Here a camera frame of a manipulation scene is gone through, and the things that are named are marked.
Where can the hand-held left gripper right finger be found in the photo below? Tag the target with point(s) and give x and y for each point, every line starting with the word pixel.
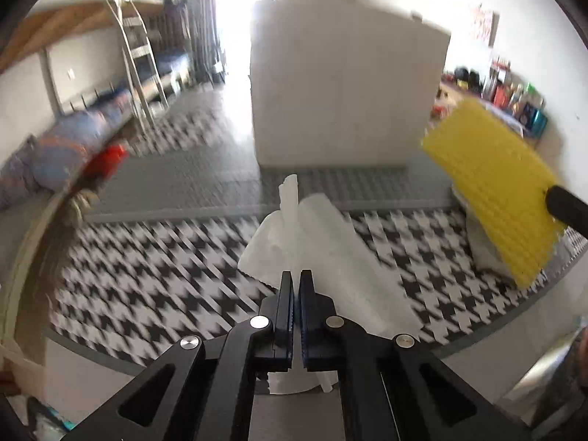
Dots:
pixel 304 317

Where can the metal bunk bed ladder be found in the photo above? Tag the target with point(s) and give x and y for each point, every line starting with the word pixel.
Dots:
pixel 138 55

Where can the grey curtain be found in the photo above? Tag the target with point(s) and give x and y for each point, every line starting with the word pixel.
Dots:
pixel 202 9

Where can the yellow ribbed sponge cloth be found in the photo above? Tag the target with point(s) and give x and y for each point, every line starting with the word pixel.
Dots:
pixel 496 179

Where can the red plastic bag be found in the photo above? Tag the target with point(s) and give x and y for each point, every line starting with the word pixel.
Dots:
pixel 108 158

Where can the blue bedding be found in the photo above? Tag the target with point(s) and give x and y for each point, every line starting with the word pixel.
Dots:
pixel 172 60

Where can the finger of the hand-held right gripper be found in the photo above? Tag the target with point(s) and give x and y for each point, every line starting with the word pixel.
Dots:
pixel 567 206

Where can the white storage box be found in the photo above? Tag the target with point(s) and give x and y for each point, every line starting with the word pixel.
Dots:
pixel 344 87

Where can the black bag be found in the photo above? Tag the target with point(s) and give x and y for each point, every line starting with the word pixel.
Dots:
pixel 466 77

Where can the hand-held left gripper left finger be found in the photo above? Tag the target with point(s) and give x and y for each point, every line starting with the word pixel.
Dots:
pixel 288 312

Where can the white cloth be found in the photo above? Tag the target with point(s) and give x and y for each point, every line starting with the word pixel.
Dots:
pixel 484 248

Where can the blue patterned quilt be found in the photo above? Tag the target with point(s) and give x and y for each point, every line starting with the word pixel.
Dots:
pixel 59 147

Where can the metal bunk bed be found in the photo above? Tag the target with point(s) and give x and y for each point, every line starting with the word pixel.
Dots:
pixel 69 14
pixel 177 80

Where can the dark hanging clothes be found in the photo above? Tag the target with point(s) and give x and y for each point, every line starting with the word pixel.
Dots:
pixel 174 23

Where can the row of bottles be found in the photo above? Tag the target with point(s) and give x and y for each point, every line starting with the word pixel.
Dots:
pixel 505 94

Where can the white tissue paper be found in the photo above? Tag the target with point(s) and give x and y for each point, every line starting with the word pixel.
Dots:
pixel 321 239

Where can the pink wall poster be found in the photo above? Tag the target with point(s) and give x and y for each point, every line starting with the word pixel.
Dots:
pixel 482 25

